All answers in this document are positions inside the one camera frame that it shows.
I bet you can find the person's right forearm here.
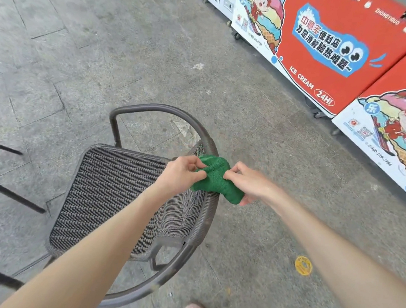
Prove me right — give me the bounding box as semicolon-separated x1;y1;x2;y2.
256;186;406;308

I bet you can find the person's left forearm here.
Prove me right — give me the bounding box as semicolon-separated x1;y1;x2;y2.
0;168;178;308

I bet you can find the yellow round floor sticker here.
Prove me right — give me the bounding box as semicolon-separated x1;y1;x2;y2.
293;255;314;277

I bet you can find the red ice cream freezer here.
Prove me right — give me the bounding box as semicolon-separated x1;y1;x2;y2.
222;0;406;127
323;8;406;212

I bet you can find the person's right hand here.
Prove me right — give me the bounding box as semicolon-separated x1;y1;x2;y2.
220;160;279;210

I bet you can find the green cloth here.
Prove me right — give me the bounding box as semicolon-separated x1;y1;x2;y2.
189;153;249;206

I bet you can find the dark wicker chair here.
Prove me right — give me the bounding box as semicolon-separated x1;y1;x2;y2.
40;94;229;308

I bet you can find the person's left hand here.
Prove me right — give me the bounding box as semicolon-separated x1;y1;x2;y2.
153;152;209;199

